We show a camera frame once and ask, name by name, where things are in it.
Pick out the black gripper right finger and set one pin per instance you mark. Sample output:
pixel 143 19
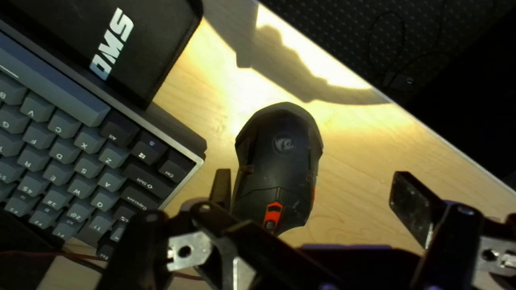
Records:
pixel 418 207

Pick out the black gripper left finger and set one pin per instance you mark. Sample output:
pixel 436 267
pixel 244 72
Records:
pixel 222 188

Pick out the black red computer mouse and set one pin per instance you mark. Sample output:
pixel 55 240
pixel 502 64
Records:
pixel 278 149

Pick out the black desk mouse pad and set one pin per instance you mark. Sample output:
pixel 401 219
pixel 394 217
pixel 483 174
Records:
pixel 125 46

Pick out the grey mechanical keyboard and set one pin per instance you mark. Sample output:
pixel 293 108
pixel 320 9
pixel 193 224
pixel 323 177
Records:
pixel 75 161

